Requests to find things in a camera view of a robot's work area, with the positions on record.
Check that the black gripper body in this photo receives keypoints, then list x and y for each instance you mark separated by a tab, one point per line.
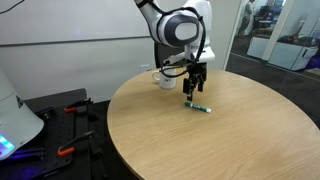
197	70

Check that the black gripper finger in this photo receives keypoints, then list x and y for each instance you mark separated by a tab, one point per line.
190	88
202	83

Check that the green whiteboard marker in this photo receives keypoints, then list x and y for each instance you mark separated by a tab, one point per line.
197	107

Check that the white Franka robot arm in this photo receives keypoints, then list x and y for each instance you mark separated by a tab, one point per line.
180	30

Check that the white mug with logo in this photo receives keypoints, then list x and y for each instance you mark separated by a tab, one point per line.
166	83

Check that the black mesh office chair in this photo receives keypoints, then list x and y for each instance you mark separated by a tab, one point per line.
160	53

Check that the small white cabinet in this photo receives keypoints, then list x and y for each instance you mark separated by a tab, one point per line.
258	47

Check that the standing person behind glass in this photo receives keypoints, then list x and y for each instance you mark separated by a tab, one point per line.
248	15

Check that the large white cabinet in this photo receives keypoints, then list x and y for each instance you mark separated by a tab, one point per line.
290	55

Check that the small black block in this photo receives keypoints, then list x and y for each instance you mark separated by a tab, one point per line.
49	113

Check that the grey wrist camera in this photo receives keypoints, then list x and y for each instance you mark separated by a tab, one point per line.
176	60

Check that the white wall outlet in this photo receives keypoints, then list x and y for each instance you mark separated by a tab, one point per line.
145	67

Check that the white wall whiteboard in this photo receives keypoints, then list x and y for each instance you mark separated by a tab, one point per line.
83	16

